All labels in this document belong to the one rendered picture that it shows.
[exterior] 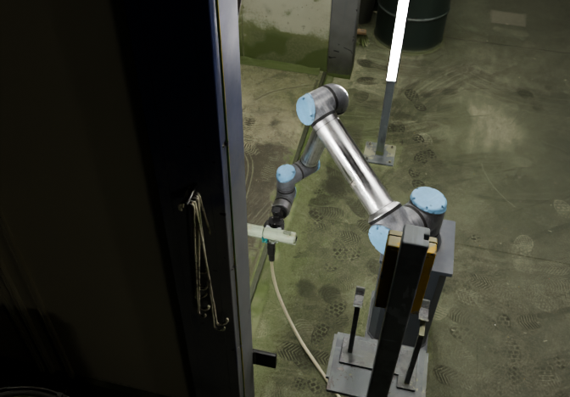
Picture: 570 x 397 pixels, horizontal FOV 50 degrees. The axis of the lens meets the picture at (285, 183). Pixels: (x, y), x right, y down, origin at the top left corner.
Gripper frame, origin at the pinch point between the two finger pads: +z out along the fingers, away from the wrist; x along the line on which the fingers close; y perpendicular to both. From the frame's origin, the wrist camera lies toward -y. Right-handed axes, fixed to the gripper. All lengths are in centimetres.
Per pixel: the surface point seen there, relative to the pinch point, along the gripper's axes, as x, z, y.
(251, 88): 59, -174, 46
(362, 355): -50, 67, -29
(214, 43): -7, 79, -150
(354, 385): -49, 78, -28
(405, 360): -64, 65, -29
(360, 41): -8, -261, 45
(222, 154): -8, 79, -120
